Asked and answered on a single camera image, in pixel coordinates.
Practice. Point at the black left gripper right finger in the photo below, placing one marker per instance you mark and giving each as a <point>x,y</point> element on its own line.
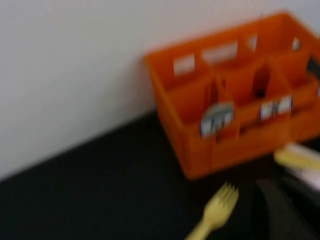
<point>305,197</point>

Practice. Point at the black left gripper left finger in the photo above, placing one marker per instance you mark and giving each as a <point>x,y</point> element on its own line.
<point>275,215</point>

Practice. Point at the orange plastic cutlery holder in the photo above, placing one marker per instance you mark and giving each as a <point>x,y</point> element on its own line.
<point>200,155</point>

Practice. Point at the yellow plastic fork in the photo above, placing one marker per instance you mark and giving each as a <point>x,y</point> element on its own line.
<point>220,207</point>

